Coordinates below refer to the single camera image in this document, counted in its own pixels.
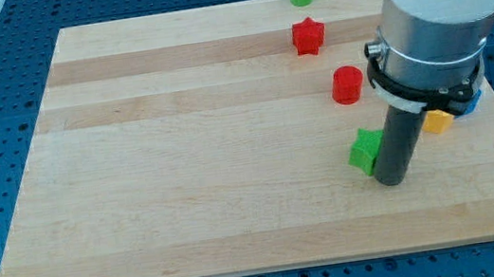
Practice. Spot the red star block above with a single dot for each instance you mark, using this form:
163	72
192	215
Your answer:
308	36

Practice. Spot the red cylinder block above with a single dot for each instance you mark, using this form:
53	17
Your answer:
347	85

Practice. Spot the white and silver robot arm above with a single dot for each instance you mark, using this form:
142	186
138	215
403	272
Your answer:
427	55

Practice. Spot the wooden board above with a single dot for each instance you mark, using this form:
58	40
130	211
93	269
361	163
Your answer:
198	143

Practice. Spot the yellow block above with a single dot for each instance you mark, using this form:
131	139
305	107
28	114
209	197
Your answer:
437	121

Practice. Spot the green star block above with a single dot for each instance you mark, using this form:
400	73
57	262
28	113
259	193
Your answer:
365	149

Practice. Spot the blue block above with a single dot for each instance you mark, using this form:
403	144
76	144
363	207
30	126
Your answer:
472	104

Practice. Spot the black flange mount ring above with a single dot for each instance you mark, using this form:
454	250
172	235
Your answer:
428	87

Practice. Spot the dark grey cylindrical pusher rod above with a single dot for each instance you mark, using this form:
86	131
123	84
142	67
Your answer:
400	135

